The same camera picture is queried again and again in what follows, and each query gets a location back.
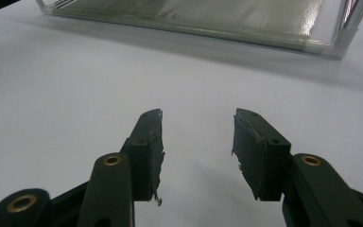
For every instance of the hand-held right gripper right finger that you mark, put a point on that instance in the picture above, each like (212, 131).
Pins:
(258, 157)

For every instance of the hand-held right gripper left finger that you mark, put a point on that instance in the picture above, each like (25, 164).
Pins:
(148, 157)

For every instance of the two-tier metal shoe rack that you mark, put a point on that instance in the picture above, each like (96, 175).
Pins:
(201, 19)

